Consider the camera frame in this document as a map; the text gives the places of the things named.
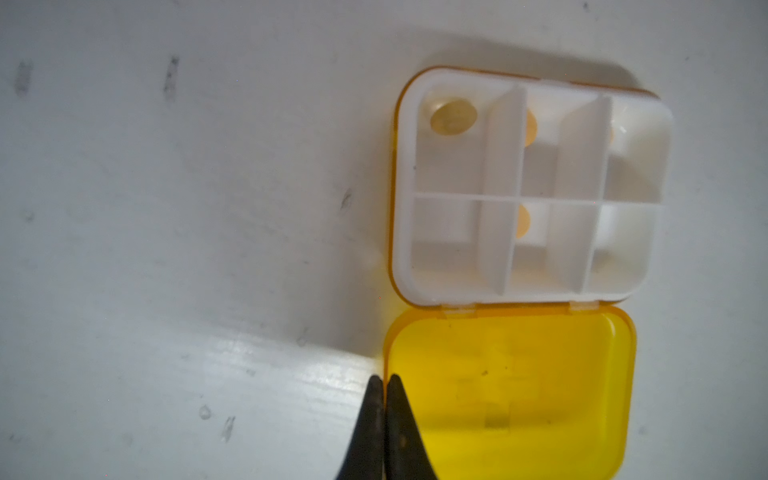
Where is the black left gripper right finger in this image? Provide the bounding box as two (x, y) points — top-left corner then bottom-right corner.
(384, 374), (437, 480)

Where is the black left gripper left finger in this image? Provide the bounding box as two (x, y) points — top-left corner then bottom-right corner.
(336, 375), (384, 480)

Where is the yellow pillbox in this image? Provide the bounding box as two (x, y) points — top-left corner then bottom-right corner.
(383, 66), (673, 479)

